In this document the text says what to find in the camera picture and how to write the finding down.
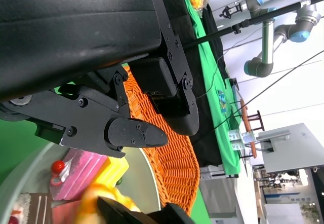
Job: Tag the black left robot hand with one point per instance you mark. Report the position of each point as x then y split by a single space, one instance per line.
76 31

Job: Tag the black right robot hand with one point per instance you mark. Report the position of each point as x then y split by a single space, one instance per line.
121 214

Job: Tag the orange white pumpkin bread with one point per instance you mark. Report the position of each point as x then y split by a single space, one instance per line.
101 191

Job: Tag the yellow cake piece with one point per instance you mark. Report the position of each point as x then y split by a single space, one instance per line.
114 169

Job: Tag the grey round bowl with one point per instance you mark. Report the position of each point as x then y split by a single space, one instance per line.
141 173

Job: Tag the pink cake slice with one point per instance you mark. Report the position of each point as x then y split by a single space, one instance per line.
65 212

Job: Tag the magenta striped cake slice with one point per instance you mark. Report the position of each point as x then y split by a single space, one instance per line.
81 173

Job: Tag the chocolate striped cake slice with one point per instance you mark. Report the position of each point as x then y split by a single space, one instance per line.
38 208

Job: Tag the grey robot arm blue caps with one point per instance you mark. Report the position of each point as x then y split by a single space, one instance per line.
267 44
255 3

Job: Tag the orange wicker basket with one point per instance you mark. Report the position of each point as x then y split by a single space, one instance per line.
177 170

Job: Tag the white desk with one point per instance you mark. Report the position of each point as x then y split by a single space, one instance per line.
222 191

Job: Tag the green tablecloth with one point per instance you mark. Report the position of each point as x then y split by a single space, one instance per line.
15 145

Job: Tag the green cloth with cartoon print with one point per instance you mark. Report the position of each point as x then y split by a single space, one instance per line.
227 132

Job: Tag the white green small boxes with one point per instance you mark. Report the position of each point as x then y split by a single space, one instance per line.
238 139

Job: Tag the brown wooden chair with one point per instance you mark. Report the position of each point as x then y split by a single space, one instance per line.
255 122

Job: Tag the black metal pole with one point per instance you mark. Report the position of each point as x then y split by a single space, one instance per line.
253 20

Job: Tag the grey flat panel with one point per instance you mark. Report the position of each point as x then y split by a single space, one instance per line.
296 148

